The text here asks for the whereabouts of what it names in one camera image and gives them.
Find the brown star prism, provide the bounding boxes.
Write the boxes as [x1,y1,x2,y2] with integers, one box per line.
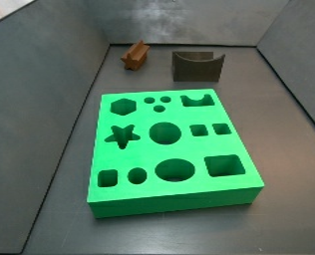
[121,41,150,71]

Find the green foam shape board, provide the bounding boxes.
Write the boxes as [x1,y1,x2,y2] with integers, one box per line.
[87,89,264,218]

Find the dark grey curved fixture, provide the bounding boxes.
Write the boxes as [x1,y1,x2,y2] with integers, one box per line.
[171,51,225,82]

